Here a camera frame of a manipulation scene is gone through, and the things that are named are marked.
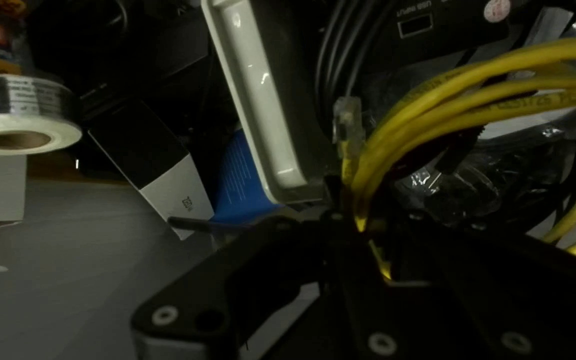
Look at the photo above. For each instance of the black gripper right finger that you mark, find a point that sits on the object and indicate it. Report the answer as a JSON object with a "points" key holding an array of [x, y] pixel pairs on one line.
{"points": [[489, 301]]}

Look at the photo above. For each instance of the black and white flat box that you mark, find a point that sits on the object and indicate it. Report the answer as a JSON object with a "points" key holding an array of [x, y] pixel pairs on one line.
{"points": [[175, 192]]}

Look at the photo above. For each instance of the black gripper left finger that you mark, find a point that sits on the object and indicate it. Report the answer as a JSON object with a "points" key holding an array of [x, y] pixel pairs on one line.
{"points": [[235, 287]]}

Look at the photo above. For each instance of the blue box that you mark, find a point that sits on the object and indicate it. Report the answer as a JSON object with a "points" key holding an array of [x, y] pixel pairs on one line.
{"points": [[241, 187]]}

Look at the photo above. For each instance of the black device with port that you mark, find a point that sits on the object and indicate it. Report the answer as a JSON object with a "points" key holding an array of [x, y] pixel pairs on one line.
{"points": [[449, 41]]}

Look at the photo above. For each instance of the white label tape roll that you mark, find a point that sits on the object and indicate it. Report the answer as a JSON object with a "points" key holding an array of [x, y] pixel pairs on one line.
{"points": [[29, 101]]}

